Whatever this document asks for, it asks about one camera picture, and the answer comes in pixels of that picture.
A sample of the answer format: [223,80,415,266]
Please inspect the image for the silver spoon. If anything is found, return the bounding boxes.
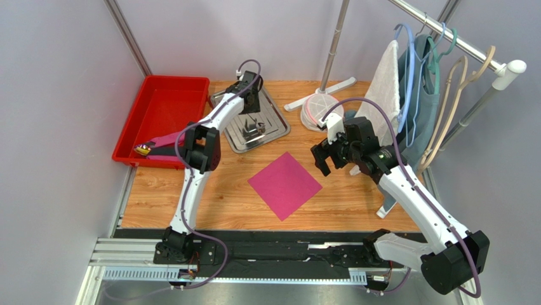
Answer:
[243,120,266,137]

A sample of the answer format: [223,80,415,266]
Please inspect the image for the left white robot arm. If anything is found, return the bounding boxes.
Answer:
[154,71,262,264]

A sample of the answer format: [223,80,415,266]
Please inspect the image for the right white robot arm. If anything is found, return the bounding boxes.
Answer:
[311,113,490,295]

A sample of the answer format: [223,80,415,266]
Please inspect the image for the magenta paper napkin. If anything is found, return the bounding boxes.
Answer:
[248,152,323,221]

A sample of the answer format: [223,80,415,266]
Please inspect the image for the stainless steel tray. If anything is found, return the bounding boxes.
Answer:
[224,88,291,154]

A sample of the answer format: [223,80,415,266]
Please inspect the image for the white round mesh container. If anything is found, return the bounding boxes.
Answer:
[300,93,338,132]

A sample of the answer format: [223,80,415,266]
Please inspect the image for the blue clothes hanger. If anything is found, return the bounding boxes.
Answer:
[394,23,441,149]

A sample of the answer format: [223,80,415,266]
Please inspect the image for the white towel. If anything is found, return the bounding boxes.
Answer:
[356,40,400,146]

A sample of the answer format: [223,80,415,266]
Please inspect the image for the red plastic bin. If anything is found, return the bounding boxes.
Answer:
[112,75,210,170]

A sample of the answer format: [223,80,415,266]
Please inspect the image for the pink and black tool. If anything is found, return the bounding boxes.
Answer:
[133,132,185,162]

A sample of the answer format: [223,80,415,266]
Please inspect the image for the teal hanging garment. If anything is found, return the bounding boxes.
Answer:
[343,34,441,170]

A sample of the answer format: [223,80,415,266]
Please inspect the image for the green clothes hanger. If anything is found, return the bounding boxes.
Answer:
[427,28,458,95]

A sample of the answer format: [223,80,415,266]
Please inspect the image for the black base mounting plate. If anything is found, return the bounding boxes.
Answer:
[113,228,428,280]

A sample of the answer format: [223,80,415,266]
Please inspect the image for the beige clothes hanger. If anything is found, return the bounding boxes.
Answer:
[422,45,496,170]
[417,56,469,174]

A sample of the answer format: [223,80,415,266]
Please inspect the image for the white clothes rack stand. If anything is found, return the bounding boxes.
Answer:
[283,0,528,219]

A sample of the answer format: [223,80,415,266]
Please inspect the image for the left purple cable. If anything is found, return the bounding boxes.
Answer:
[171,59,263,291]

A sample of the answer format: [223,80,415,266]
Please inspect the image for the purple cable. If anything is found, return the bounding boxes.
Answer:
[317,97,483,299]
[171,59,263,291]

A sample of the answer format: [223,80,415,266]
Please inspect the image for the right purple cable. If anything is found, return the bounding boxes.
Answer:
[317,97,483,299]

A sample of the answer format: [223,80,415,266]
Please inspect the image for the aluminium rail frame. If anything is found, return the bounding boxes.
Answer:
[75,169,484,305]

